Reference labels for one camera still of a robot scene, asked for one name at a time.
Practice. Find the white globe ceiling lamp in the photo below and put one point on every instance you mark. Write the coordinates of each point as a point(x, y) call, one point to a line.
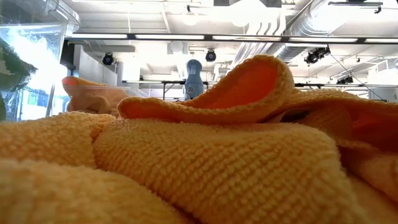
point(190, 17)

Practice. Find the overhead black light bar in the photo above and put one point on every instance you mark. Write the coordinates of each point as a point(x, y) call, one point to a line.
point(208, 37)

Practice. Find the silver ventilation duct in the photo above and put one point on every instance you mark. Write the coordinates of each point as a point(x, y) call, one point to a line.
point(311, 21)

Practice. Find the black ceiling track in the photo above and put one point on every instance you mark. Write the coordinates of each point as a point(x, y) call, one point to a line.
point(354, 3)

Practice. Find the orange microfiber towel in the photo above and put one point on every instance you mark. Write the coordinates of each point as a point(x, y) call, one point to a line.
point(93, 96)
point(217, 171)

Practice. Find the pale blue plastic bottle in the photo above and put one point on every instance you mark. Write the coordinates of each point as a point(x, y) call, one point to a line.
point(193, 81)

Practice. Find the green microfiber towel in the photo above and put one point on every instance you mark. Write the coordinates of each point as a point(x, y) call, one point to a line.
point(12, 71)

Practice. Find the clear plastic bin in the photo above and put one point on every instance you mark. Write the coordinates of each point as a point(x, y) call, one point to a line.
point(46, 46)
point(136, 93)

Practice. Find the black ceiling spotlight cluster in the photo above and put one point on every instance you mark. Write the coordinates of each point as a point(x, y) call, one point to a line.
point(317, 54)

